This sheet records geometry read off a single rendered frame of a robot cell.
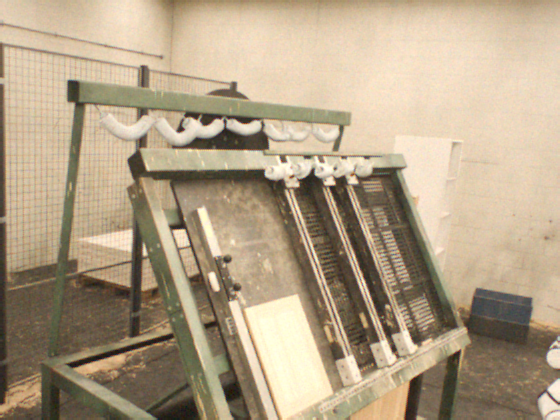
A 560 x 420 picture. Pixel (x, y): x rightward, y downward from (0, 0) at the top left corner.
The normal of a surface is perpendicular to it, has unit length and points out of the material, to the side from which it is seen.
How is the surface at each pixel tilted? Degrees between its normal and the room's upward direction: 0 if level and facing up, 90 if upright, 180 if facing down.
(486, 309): 90
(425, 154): 90
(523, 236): 90
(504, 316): 90
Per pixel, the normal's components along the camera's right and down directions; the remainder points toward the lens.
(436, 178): -0.50, 0.14
